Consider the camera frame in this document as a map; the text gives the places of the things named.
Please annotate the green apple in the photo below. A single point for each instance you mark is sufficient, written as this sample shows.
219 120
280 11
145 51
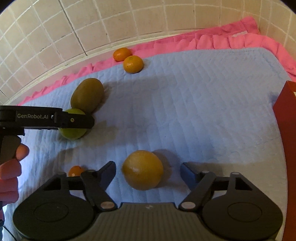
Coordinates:
73 133

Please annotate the small tangerine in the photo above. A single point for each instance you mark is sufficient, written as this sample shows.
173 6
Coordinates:
133 64
75 171
121 53

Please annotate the light blue quilted mat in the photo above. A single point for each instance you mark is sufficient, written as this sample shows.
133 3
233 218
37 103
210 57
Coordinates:
222 127

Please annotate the pink cloth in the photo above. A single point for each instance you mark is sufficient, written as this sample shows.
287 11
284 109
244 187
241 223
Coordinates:
235 50

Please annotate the person's left hand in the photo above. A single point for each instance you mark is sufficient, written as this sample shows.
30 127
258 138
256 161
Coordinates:
10 171

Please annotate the large orange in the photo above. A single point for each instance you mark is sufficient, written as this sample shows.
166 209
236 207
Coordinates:
142 170

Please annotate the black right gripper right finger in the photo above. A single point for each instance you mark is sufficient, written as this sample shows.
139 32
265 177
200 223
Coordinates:
200 184

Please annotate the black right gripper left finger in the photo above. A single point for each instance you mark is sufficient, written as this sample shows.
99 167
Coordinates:
95 185

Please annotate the brown kiwi fruit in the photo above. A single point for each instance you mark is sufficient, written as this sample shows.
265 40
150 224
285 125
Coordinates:
88 95

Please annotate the red cardboard box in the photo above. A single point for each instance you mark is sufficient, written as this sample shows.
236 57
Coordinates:
284 110

